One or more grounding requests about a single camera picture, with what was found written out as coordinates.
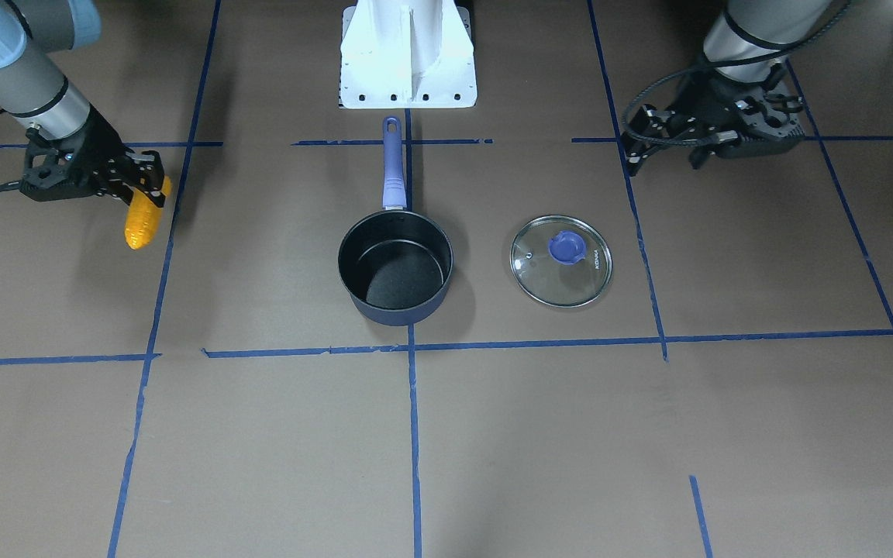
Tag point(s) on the dark blue saucepan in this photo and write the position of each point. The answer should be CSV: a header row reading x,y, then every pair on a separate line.
x,y
396,264

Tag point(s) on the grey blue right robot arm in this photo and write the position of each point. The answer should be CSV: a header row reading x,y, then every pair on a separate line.
x,y
33,89

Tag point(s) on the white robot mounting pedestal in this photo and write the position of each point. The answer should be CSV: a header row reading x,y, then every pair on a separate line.
x,y
407,55

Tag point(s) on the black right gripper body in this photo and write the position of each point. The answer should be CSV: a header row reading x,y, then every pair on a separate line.
x,y
100,143

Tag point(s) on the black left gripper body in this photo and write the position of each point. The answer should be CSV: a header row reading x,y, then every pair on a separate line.
x,y
701,102

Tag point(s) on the glass pot lid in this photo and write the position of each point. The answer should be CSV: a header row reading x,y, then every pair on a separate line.
x,y
560,261

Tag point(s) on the yellow plastic corn cob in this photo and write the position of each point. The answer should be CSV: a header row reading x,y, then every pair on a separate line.
x,y
142,220

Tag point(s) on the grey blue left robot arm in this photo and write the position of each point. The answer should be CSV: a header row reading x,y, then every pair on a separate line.
x,y
751,38

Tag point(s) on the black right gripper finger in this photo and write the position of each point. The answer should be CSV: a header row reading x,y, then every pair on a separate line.
x,y
144,174

